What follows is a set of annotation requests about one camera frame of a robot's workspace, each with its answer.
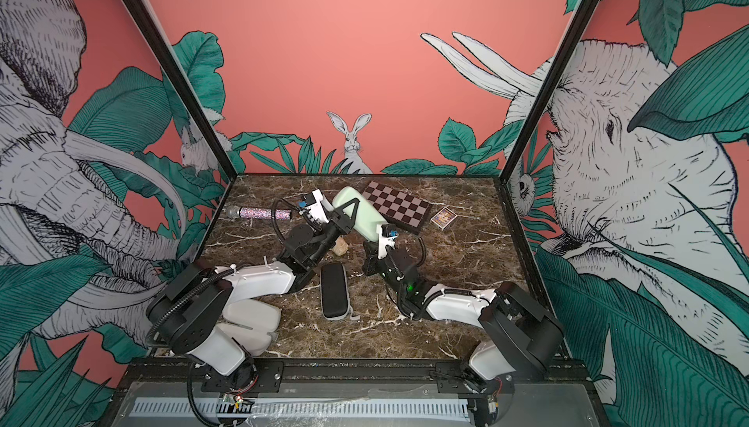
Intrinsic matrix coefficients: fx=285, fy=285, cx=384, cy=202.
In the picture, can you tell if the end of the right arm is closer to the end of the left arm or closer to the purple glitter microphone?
the end of the left arm

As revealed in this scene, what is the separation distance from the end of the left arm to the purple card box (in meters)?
0.40

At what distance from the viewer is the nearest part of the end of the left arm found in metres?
0.65

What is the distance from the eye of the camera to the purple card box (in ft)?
3.48
